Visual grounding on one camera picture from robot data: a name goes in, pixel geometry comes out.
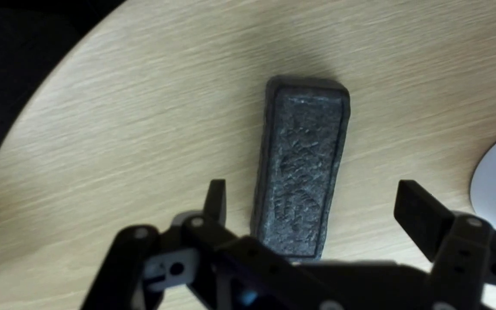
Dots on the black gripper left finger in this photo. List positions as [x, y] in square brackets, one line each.
[214, 205]

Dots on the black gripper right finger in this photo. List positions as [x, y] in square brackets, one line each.
[422, 217]

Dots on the black whiteboard duster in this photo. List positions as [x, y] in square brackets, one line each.
[304, 138]

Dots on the round wooden table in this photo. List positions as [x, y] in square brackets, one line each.
[167, 95]

